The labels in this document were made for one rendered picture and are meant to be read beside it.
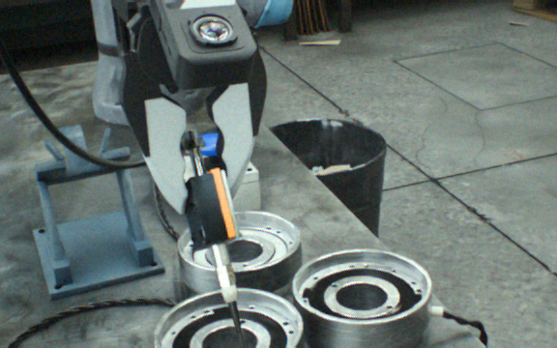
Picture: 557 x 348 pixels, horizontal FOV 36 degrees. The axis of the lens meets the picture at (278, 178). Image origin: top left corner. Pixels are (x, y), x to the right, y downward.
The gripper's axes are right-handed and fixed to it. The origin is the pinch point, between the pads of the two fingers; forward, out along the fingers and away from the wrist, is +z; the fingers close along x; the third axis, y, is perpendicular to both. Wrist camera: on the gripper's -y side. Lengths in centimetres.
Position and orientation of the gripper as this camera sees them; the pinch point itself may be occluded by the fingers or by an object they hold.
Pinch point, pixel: (205, 195)
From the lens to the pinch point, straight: 59.4
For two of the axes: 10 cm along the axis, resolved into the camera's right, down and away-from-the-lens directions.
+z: 0.5, 9.0, 4.3
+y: -3.6, -3.8, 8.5
